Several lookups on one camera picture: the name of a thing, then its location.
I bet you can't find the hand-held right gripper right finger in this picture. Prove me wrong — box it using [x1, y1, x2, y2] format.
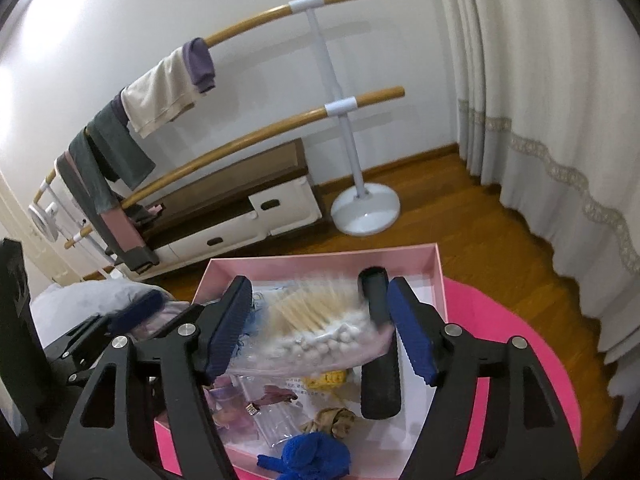
[388, 275, 583, 480]

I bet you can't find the pink cardboard box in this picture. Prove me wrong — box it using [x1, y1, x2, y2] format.
[152, 242, 493, 480]

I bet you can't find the yellow crochet piece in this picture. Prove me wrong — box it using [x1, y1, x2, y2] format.
[304, 369, 349, 392]

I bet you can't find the clear bag of pink accessories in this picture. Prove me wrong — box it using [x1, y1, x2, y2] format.
[205, 375, 301, 448]

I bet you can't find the small dark cloth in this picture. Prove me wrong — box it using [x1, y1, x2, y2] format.
[122, 202, 165, 226]

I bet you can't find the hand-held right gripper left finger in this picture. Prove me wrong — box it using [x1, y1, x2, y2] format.
[52, 275, 253, 480]

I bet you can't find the black textured case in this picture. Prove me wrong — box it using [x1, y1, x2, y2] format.
[357, 266, 402, 420]

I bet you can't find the small white round fan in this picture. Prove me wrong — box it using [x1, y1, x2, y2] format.
[27, 202, 62, 242]

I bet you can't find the royal blue knitted cloth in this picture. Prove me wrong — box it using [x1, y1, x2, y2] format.
[256, 431, 352, 480]

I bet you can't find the clear bag of cotton swabs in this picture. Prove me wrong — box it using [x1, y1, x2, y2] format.
[235, 275, 396, 378]

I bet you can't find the cream curtain with lace trim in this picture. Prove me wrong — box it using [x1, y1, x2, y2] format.
[430, 0, 640, 431]

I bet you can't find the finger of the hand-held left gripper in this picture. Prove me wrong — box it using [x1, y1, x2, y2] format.
[62, 290, 166, 356]

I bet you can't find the pink garment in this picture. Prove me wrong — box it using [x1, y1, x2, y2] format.
[55, 152, 158, 273]

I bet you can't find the purple garment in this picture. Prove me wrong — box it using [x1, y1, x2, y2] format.
[181, 37, 218, 95]

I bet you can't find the cream garment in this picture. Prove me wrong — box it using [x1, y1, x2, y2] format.
[121, 47, 197, 140]

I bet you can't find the dark grey-green towel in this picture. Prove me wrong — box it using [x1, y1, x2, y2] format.
[87, 92, 157, 188]

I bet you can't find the beige patterned scrunchie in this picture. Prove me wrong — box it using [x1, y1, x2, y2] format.
[300, 406, 357, 438]

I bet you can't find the low cabinet with white drawers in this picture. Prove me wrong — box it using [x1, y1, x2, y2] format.
[117, 137, 323, 281]

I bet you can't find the wooden barre with white stand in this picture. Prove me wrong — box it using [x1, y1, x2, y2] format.
[27, 0, 406, 281]

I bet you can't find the grey towel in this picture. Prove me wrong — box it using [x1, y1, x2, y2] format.
[67, 130, 121, 216]

